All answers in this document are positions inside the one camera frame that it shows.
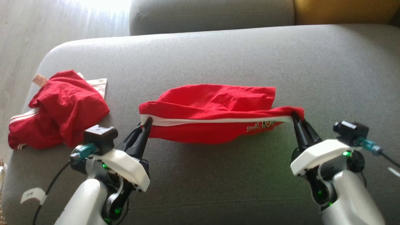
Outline grey sofa back cushion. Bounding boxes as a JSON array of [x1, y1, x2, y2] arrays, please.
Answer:
[[129, 0, 296, 36]]

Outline grey sofa seat cushion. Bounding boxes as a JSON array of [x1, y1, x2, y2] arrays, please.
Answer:
[[0, 24, 400, 225]]

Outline red white basketball jersey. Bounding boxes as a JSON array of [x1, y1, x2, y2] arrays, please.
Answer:
[[7, 69, 111, 151]]

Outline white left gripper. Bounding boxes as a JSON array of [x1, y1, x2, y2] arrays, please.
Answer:
[[99, 117, 154, 193]]

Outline red shorts with white stripe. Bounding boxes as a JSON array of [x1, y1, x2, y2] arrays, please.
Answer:
[[138, 84, 305, 145]]

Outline yellow sofa cushion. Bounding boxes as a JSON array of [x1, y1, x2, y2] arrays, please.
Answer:
[[293, 0, 400, 26]]

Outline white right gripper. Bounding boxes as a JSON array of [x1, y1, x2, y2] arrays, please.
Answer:
[[290, 112, 354, 177]]

